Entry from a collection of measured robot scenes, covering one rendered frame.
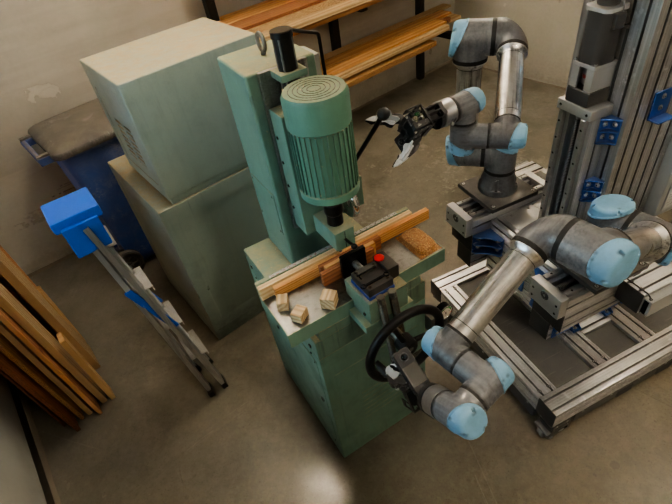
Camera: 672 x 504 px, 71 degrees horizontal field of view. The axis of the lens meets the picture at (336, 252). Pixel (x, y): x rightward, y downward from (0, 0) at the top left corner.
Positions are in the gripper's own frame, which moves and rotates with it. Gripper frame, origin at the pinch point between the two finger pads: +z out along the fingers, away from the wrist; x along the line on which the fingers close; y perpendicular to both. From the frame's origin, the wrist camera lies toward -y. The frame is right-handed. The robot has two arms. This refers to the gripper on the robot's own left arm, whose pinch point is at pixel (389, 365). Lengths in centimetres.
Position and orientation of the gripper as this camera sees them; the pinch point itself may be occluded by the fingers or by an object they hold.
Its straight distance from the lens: 136.3
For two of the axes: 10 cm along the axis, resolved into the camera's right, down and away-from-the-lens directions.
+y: 3.7, 9.0, 2.4
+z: -3.9, -0.8, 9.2
